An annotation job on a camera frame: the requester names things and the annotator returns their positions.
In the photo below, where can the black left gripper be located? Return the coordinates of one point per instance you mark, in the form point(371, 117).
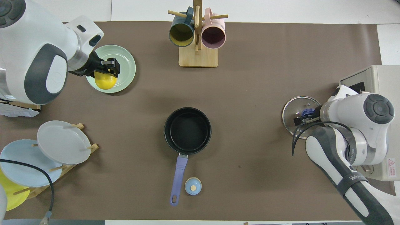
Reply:
point(90, 64)

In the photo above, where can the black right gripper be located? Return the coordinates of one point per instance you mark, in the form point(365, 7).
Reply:
point(316, 114)

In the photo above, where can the glass lid with blue knob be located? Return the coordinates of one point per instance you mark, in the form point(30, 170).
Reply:
point(293, 106)

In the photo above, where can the yellow lemon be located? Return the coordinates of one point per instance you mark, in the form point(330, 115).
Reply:
point(105, 82)

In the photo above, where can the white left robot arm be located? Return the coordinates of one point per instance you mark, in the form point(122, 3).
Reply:
point(25, 47)

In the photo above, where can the green plate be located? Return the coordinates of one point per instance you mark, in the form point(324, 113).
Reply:
point(123, 53)

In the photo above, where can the grey plate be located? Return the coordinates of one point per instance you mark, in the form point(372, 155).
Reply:
point(62, 142)

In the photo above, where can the dark blue pot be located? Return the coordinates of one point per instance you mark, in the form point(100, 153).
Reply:
point(187, 131)

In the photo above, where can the light blue plate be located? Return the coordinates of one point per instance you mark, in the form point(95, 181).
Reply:
point(25, 165)

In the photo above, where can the wooden plate rack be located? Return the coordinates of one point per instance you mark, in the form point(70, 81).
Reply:
point(34, 191)

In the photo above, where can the yellow plate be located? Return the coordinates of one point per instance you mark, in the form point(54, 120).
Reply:
point(11, 197)

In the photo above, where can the brown table mat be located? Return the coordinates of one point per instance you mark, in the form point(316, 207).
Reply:
point(250, 78)

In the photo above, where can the dark teal mug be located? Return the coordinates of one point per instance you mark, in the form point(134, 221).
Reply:
point(181, 32)

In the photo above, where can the wooden mug tree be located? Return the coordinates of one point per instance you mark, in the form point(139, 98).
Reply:
point(198, 57)

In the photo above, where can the beige toaster oven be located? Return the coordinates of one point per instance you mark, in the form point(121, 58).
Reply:
point(382, 78)

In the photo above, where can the pink ribbed mug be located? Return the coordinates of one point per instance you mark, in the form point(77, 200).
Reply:
point(213, 36)

